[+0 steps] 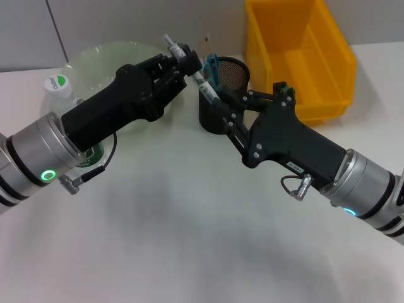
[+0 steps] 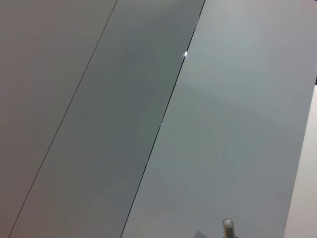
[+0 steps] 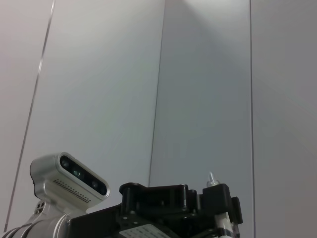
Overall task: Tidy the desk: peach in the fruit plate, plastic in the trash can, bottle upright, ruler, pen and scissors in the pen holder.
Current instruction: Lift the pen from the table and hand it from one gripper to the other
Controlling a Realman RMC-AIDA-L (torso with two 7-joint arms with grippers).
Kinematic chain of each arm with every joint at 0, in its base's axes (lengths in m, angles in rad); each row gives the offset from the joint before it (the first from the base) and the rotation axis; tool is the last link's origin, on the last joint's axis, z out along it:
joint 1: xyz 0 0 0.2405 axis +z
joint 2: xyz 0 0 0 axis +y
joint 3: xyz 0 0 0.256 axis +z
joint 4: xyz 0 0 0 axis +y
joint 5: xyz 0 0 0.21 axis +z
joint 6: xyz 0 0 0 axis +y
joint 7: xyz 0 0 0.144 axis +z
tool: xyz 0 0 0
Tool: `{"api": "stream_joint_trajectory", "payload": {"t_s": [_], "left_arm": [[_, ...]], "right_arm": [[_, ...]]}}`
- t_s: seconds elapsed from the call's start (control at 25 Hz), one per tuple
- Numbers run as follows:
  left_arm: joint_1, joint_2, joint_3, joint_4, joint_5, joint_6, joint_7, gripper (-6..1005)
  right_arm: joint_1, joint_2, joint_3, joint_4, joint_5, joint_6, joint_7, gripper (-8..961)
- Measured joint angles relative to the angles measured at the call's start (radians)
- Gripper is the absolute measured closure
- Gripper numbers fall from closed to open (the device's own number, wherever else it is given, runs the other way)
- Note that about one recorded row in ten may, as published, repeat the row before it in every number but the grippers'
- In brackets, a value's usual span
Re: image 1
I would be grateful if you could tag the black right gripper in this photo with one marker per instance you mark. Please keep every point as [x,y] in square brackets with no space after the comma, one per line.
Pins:
[284,139]

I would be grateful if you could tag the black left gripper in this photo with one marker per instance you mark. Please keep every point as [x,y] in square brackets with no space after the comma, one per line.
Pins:
[120,104]

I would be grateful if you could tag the silver grey pen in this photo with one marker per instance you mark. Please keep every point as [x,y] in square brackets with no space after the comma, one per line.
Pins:
[203,85]

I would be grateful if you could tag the blue and teal scissors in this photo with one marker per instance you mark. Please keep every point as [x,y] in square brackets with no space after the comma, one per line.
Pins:
[211,67]

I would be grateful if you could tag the clear plastic ruler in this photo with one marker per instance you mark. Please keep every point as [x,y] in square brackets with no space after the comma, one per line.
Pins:
[205,42]

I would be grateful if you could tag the clear water bottle green label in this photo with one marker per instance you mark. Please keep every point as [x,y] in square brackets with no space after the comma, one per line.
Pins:
[57,86]

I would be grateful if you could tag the black mesh pen cup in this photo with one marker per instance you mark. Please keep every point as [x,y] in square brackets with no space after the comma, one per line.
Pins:
[233,72]

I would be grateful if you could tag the light green wavy fruit plate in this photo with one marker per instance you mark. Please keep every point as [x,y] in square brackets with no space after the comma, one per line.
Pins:
[94,60]

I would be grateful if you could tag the yellow plastic storage bin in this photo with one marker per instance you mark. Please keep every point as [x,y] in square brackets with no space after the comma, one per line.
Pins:
[315,47]

